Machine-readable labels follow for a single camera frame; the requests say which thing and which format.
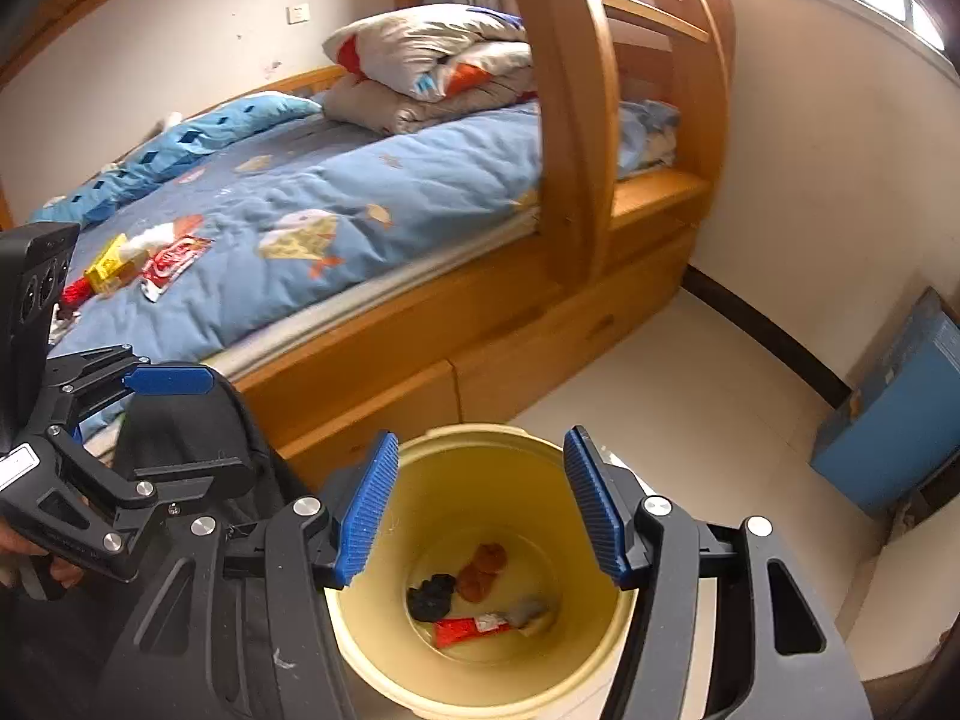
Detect black crumpled scrap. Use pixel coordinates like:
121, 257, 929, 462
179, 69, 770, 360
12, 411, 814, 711
406, 574, 458, 623

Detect blue cardboard box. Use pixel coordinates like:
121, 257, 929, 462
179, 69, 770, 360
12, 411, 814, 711
810, 289, 960, 518

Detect blue fish print blanket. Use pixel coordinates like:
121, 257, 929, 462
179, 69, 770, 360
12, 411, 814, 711
45, 100, 680, 370

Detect brown crumpled scrap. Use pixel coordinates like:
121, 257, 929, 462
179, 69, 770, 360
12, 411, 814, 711
456, 542, 509, 602

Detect red snack wrapper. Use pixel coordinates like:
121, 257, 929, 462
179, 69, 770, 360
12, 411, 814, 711
435, 613, 518, 648

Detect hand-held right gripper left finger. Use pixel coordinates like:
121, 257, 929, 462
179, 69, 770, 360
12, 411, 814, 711
94, 431, 400, 720

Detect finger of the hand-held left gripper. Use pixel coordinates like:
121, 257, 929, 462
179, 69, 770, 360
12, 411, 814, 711
46, 429, 254, 552
46, 345, 215, 428

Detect wooden bunk bed frame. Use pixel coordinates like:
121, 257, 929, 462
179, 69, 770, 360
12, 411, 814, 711
0, 0, 736, 481

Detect white red print quilt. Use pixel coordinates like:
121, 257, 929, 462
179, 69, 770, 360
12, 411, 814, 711
324, 4, 537, 102

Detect white fluffy fur piece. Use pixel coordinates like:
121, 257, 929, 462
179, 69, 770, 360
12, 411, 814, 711
124, 227, 179, 260

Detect yellow snack packet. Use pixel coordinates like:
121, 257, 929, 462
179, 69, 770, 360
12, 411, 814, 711
84, 234, 143, 296

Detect wooden bed drawer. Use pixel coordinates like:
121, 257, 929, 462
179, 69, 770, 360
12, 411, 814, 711
244, 358, 460, 475
450, 229, 700, 425

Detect red white flat wrapper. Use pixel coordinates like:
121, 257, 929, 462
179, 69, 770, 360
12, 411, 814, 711
139, 235, 215, 303

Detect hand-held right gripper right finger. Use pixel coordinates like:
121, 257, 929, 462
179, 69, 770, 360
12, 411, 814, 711
564, 426, 875, 720

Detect grey crumpled scrap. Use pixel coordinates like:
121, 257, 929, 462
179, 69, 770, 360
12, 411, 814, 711
504, 596, 556, 635

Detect blue plush crocodile toy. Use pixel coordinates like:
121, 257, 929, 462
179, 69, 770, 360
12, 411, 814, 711
46, 91, 323, 226

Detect yellow plastic bucket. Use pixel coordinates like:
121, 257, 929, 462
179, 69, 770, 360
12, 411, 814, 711
324, 424, 646, 713

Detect grey mattress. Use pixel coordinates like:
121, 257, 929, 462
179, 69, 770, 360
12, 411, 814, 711
202, 206, 545, 383

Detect person's left hand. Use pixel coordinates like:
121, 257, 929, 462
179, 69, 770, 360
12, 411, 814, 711
0, 521, 85, 590

